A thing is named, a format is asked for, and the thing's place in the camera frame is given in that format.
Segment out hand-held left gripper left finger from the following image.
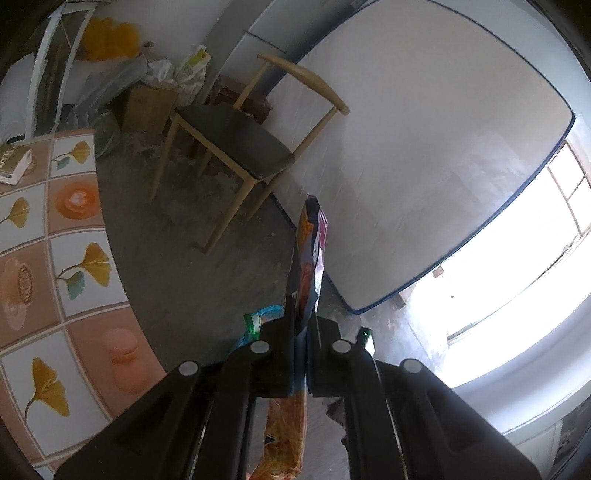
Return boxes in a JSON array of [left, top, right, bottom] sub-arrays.
[[54, 295, 296, 480]]

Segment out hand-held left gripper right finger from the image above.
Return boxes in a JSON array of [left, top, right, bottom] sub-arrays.
[[307, 318, 541, 480]]

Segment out blue plastic basket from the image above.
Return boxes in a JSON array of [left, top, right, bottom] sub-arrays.
[[233, 305, 287, 352]]

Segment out dark orange snack bag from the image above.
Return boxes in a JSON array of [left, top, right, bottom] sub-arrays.
[[249, 195, 331, 480]]

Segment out bright window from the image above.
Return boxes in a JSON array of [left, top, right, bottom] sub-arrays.
[[434, 138, 591, 347]]

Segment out white mattress blue edge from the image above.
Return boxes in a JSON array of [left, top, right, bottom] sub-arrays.
[[272, 0, 575, 315]]

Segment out wooden chair black seat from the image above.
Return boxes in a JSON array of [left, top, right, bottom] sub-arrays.
[[148, 52, 350, 254]]

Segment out leaf patterned tablecloth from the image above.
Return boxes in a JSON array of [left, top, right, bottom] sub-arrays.
[[0, 130, 167, 480]]

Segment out dark brown wooden stool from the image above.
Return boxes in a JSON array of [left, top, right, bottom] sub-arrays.
[[215, 76, 273, 125]]

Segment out white plastic bags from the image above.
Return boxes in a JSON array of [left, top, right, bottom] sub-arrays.
[[148, 44, 211, 93]]

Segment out clear plastic sheeting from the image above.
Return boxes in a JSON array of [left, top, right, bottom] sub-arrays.
[[74, 58, 148, 125]]

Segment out gold cardboard box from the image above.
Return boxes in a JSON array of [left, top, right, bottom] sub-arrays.
[[0, 144, 33, 184]]

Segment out yellow plastic bag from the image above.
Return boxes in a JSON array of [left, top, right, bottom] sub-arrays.
[[83, 17, 139, 61]]

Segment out white foam padding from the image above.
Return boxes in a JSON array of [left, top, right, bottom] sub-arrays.
[[0, 53, 38, 144]]

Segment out white metal shelf frame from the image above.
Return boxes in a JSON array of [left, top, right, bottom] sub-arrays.
[[25, 7, 95, 139]]

